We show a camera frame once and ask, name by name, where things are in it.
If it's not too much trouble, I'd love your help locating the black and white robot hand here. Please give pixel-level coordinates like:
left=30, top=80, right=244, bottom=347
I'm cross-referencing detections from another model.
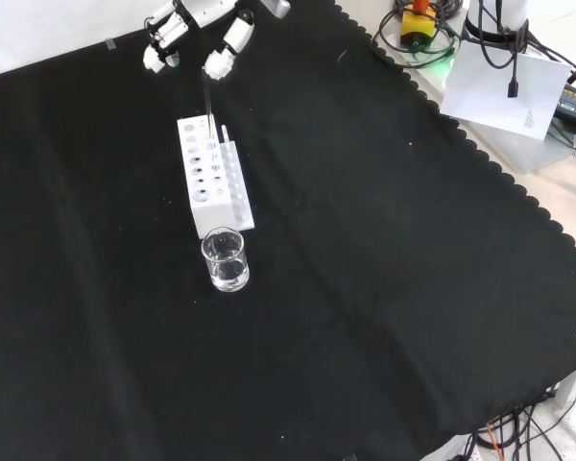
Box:
left=141, top=0, right=258, bottom=84

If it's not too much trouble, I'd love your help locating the clear glass rod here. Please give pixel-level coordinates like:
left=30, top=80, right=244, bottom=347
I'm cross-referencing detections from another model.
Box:
left=200, top=66, right=218, bottom=141

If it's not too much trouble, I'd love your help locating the white test tube rack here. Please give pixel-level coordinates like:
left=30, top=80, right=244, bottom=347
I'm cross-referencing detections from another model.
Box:
left=176, top=114, right=256, bottom=240

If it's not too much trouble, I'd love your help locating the yellow stop button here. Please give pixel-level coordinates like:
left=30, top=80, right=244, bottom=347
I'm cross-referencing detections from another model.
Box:
left=400, top=0, right=438, bottom=52

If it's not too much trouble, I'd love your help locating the small glass beaker with water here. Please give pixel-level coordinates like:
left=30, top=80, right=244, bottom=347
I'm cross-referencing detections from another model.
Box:
left=200, top=228, right=251, bottom=293

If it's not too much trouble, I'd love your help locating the black bench cloth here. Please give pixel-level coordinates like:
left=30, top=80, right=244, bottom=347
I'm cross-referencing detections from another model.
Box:
left=0, top=0, right=576, bottom=461

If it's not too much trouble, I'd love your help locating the white paper sheet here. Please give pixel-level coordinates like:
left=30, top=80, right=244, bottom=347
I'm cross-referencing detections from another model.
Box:
left=440, top=47, right=571, bottom=141

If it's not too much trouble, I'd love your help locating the pale base board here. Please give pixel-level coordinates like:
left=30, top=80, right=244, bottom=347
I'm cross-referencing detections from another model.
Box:
left=402, top=42, right=576, bottom=177

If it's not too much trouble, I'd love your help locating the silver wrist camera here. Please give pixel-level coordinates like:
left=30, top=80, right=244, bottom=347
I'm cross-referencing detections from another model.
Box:
left=263, top=0, right=293, bottom=19

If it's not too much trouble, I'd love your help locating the black cable with plug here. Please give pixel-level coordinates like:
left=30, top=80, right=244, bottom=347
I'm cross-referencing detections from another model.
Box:
left=477, top=0, right=520, bottom=100

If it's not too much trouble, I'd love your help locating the orange floor cable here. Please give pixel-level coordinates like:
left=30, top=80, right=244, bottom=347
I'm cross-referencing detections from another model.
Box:
left=477, top=425, right=508, bottom=460

